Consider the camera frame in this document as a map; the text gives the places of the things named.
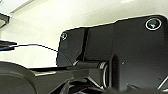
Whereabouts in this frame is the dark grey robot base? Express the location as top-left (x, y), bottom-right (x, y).
top-left (55, 14), bottom-right (168, 93)

